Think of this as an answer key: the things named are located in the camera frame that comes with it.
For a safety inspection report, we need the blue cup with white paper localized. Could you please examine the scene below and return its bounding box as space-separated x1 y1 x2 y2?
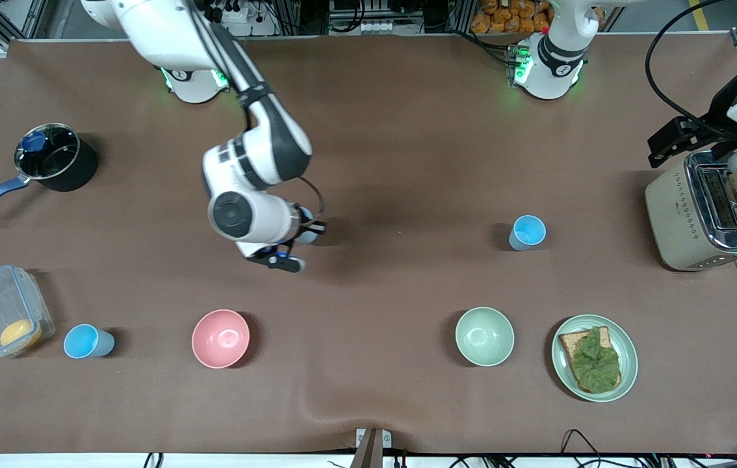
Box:
294 207 318 245

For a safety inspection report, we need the blue plastic cup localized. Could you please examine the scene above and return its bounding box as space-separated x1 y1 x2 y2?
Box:
509 215 547 252
63 324 116 359

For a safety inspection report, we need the beige chrome toaster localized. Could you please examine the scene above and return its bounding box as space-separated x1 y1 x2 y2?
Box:
645 151 737 272

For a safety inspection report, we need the brown table cloth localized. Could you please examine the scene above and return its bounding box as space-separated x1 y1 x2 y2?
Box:
0 36 737 456

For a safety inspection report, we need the pink bowl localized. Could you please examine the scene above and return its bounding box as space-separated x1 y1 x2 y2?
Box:
191 309 251 369

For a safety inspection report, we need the green bowl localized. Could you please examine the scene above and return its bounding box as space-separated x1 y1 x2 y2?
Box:
455 307 515 367

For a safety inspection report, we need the bag of orange buns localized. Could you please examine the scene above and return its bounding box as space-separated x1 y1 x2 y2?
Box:
471 0 605 34

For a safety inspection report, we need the green plate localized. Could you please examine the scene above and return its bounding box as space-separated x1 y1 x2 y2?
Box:
551 315 639 403

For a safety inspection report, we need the white power strip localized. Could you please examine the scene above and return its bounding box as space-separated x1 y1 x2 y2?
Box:
209 0 251 23

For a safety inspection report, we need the bread slice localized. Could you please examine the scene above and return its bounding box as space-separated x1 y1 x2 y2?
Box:
559 326 623 395

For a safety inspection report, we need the green lettuce leaf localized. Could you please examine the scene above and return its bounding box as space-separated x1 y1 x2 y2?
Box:
569 327 621 393

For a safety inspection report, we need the glass lid with blue knob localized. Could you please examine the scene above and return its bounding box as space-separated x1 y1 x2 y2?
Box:
14 123 81 181

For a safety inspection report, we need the orange round food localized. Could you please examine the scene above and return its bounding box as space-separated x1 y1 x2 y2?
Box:
0 318 43 349

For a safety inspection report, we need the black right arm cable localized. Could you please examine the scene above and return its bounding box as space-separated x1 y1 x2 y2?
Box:
296 174 326 223

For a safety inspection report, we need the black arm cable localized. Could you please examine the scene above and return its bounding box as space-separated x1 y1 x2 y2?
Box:
296 174 326 223
645 0 733 138

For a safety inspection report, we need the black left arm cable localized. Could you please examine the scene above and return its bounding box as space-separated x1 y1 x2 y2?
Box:
645 0 733 138

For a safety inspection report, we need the black pot with blue handle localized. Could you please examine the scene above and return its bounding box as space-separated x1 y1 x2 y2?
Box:
0 123 98 224

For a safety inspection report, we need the looped black cable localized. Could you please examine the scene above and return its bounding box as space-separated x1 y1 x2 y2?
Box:
560 428 603 456

